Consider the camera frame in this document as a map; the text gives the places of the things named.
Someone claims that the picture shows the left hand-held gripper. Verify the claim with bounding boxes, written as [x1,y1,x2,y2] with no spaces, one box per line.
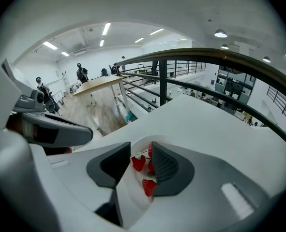
[1,58,94,152]

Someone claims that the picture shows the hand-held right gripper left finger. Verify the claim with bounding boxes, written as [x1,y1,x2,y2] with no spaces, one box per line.
[30,141,131,228]

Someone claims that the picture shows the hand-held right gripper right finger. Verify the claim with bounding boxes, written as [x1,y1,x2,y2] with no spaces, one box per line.
[122,141,271,232]

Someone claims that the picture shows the wooden table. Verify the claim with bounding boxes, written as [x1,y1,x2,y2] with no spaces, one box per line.
[74,75,131,120]

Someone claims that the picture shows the white table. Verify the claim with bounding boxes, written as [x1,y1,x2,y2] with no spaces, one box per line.
[72,93,286,198]

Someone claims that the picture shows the white plate with strawberries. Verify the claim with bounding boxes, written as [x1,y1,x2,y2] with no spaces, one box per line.
[116,134,180,214]

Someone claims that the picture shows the black metal railing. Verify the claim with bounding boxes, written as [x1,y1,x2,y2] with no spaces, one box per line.
[113,47,286,169]
[266,85,286,128]

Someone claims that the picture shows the group of ceiling strip lights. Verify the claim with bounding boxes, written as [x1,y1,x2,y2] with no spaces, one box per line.
[43,22,165,57]

